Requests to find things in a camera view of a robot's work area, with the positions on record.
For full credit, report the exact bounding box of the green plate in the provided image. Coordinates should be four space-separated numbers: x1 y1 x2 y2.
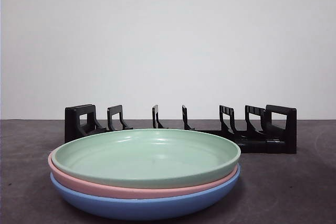
51 129 242 189

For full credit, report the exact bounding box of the pink plate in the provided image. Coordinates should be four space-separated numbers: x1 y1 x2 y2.
47 153 241 200

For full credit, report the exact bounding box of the blue plate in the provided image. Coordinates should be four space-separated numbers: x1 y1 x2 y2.
49 168 241 221

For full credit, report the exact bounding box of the black plate rack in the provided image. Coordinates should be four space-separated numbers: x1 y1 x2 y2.
65 104 298 154

